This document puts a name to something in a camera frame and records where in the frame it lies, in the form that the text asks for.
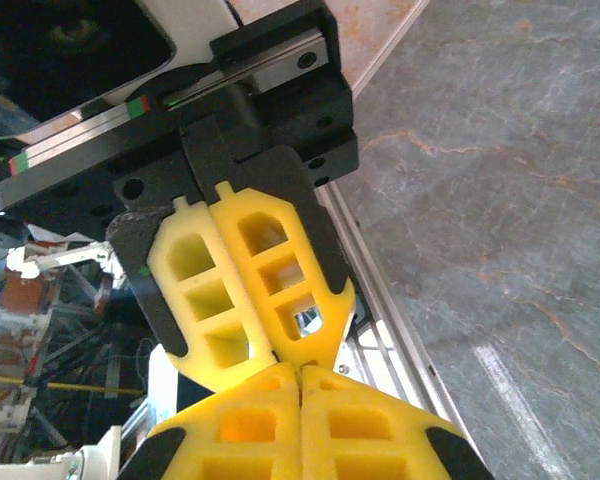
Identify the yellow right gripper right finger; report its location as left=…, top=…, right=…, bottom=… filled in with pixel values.
left=299, top=363, right=497, bottom=480

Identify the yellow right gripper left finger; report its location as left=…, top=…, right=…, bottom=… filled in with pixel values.
left=115, top=362, right=304, bottom=480

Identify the wide slotted aluminium beam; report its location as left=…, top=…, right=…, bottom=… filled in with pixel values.
left=339, top=299, right=431, bottom=416

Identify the yellow horizontal bar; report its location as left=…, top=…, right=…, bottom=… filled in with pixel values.
left=0, top=373, right=149, bottom=397

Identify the white background equipment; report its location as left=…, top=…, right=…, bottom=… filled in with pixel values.
left=0, top=423, right=131, bottom=480

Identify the narrow aluminium frame rail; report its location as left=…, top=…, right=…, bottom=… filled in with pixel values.
left=315, top=180, right=481, bottom=454

